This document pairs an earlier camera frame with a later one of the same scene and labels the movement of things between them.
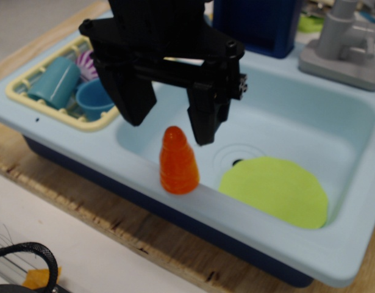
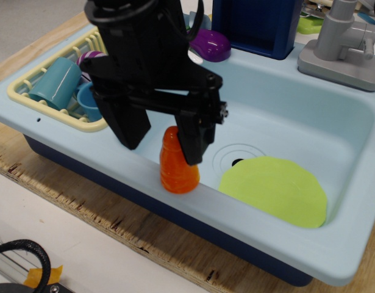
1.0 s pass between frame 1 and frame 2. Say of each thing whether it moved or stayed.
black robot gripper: moved
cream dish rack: stayed
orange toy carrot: stayed
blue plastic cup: stayed
